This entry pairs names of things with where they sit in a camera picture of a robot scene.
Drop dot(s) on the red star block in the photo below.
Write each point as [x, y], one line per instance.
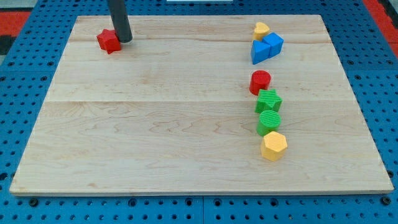
[108, 41]

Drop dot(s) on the blue triangle block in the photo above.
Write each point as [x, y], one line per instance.
[259, 51]

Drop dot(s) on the blue cube block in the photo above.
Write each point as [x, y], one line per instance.
[275, 41]

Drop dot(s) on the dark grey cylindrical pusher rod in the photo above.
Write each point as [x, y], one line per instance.
[119, 17]

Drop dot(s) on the green cylinder block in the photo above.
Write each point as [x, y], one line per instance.
[269, 121]

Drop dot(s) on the red cylinder block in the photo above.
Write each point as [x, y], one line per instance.
[260, 80]

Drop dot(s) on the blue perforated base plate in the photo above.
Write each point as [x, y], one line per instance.
[28, 67]

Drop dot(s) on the yellow heart block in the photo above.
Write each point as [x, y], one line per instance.
[260, 31]

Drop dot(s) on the yellow hexagon block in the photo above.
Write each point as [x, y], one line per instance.
[273, 146]

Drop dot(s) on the green star block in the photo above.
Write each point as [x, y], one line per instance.
[268, 100]

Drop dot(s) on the light wooden board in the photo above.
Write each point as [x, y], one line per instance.
[172, 114]

